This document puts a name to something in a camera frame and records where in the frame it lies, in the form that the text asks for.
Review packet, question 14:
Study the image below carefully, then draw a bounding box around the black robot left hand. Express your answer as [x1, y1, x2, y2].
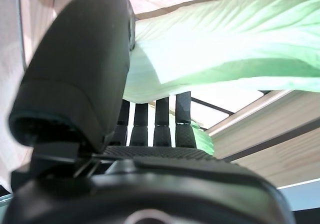
[0, 0, 297, 224]

